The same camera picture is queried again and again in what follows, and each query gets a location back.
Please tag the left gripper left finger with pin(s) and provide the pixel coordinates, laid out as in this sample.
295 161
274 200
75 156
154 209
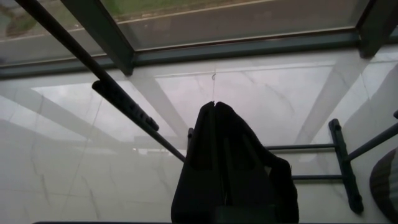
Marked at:
192 193

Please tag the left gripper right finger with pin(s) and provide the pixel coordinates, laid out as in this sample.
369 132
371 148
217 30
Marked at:
242 180

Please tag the black garment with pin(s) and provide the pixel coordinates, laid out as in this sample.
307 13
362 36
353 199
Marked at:
286 193

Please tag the black clothes rack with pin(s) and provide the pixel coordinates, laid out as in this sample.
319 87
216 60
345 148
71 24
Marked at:
124 102

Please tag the cream printed garment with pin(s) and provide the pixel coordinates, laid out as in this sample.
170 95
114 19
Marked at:
388 186

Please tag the window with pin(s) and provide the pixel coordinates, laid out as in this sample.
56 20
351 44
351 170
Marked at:
102 37

